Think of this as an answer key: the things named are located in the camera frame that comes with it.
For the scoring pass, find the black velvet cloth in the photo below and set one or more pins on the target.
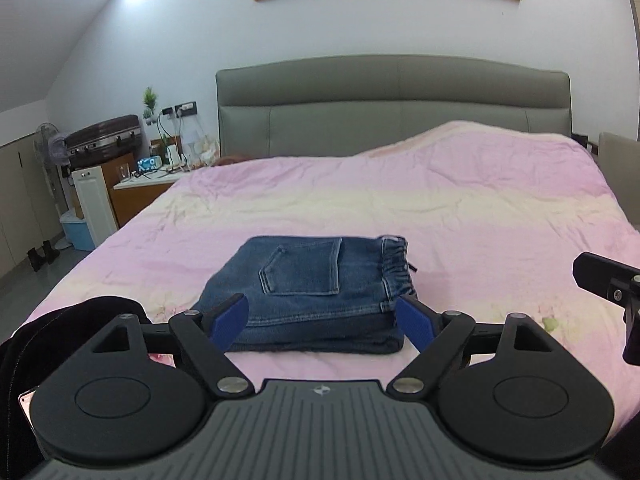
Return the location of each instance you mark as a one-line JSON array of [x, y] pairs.
[[20, 385]]

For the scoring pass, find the white bottle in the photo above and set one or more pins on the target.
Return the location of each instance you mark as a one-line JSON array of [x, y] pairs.
[[173, 156]]

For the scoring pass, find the pair of black boots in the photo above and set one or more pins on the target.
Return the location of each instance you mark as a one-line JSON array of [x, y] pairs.
[[44, 255]]

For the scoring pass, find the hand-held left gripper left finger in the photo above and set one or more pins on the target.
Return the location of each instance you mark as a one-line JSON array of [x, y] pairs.
[[230, 322]]

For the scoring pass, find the beige wardrobe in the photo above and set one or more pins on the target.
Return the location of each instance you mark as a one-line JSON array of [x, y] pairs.
[[20, 200]]

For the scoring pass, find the small potted plant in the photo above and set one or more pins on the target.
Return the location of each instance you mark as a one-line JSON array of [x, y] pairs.
[[149, 102]]

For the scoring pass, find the grey upholstered bedside cabinet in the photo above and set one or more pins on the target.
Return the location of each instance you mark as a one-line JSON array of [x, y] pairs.
[[620, 170]]

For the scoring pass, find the white cabinet door panel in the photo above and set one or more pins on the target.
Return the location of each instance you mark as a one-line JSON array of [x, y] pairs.
[[95, 210]]

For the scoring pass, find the standing fan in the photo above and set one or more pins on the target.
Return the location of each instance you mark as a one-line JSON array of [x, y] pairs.
[[47, 145]]

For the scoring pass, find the blue patterned box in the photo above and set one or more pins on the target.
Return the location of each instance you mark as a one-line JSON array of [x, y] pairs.
[[148, 164]]

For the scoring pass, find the light blue plastic bin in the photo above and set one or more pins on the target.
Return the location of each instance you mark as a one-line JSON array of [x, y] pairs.
[[75, 230]]

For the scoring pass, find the pink floral blanket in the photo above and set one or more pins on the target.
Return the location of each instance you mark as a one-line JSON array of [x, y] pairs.
[[400, 195]]

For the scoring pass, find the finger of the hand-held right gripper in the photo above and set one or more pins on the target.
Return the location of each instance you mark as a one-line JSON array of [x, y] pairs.
[[600, 275]]

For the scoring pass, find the clear drinking glass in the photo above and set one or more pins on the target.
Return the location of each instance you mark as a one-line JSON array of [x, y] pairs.
[[124, 172]]

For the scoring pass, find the wooden nightstand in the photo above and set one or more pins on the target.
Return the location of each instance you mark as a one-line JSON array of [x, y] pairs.
[[145, 195]]

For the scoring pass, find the grey upholstered bed headboard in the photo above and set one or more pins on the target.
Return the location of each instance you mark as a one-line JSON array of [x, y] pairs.
[[390, 95]]

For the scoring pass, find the blue denim pants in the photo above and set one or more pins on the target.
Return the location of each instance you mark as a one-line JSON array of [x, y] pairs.
[[310, 285]]

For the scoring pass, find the wall power strip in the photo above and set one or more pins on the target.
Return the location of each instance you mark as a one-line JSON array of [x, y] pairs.
[[179, 108]]

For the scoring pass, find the dark brown suitcase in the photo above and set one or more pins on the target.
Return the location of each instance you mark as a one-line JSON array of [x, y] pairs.
[[102, 137]]

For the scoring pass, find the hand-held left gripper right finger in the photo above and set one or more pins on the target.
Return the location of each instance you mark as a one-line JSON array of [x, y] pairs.
[[417, 325]]

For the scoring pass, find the white flower bouquet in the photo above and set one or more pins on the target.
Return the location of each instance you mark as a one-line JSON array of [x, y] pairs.
[[205, 147]]

